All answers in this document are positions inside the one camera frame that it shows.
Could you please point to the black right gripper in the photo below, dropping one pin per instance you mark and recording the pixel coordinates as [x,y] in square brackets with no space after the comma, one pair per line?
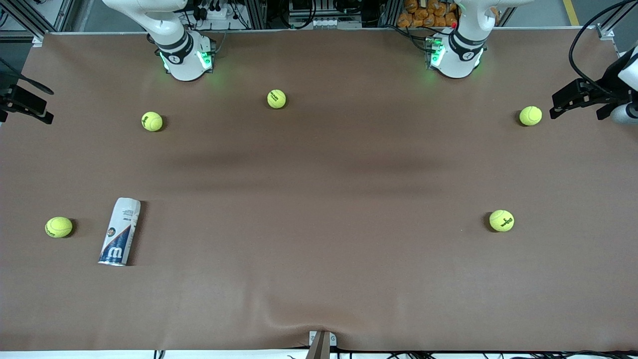
[11,94]

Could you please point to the aluminium frame post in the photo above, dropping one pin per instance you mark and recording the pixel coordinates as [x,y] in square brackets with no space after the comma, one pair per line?
[389,15]
[256,15]

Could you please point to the long white power strip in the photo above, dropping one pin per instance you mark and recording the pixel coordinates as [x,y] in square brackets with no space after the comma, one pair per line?
[324,23]

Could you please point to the white power strip with plugs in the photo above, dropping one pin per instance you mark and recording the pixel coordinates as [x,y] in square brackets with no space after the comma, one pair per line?
[219,13]

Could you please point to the metal table corner bracket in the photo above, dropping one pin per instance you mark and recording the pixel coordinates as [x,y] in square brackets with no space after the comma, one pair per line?
[605,32]
[38,40]

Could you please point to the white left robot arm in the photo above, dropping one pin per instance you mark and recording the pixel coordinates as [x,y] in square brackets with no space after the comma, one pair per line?
[458,55]

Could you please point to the yellow tennis ball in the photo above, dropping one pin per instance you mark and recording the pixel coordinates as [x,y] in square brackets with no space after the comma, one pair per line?
[530,115]
[152,121]
[276,98]
[59,227]
[501,220]

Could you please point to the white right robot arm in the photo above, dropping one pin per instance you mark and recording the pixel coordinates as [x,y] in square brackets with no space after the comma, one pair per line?
[184,60]

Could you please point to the brown table mat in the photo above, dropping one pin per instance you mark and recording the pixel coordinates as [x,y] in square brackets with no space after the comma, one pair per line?
[319,274]

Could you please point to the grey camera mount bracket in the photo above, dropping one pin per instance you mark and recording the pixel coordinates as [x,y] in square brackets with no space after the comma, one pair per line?
[321,344]

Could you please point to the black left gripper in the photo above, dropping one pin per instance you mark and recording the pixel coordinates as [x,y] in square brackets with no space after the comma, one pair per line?
[608,80]

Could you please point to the white blue tennis ball can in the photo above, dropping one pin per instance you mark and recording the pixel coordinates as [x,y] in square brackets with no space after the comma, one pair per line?
[119,229]

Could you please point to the orange bag pile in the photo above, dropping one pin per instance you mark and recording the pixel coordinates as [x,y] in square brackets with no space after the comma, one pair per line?
[423,15]

